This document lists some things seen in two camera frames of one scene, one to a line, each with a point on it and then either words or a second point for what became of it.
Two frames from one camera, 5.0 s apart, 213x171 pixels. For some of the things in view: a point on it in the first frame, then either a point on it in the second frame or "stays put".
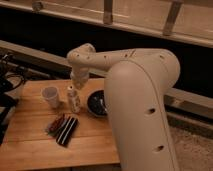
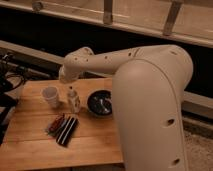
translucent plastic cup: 50,93 stays put
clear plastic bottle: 74,101 stays put
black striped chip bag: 67,131 stays put
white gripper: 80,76 -> 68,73
